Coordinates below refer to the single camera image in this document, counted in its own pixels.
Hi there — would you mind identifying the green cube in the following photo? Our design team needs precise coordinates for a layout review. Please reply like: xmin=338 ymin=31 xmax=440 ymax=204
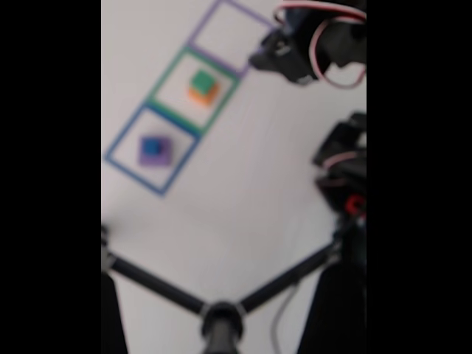
xmin=189 ymin=69 xmax=216 ymax=93

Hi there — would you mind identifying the orange cube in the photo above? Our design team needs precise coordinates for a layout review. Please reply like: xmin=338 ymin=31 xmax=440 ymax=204
xmin=187 ymin=83 xmax=222 ymax=108

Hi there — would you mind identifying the small blue cube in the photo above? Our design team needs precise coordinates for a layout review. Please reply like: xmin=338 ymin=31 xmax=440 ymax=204
xmin=142 ymin=136 xmax=163 ymax=155

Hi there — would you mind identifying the purple cube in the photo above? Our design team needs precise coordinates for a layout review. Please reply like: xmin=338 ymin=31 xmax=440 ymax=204
xmin=137 ymin=135 xmax=174 ymax=167

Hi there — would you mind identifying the purple tape square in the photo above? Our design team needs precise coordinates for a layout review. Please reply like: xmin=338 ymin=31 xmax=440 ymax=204
xmin=187 ymin=0 xmax=277 ymax=80

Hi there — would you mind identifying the green tape square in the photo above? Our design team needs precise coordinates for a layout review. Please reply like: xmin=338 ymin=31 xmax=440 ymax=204
xmin=146 ymin=46 xmax=243 ymax=138

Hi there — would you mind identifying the blue tape square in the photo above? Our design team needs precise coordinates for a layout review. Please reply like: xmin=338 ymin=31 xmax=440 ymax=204
xmin=104 ymin=102 xmax=204 ymax=198

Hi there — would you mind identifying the red clamp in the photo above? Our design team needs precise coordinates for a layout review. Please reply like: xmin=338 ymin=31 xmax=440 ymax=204
xmin=343 ymin=195 xmax=367 ymax=218

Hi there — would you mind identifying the black tripod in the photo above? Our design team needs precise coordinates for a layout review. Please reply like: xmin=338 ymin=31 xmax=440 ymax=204
xmin=101 ymin=217 xmax=367 ymax=354

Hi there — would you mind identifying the red white servo cable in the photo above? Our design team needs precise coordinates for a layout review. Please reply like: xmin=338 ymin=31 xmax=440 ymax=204
xmin=272 ymin=0 xmax=367 ymax=89
xmin=315 ymin=149 xmax=367 ymax=185

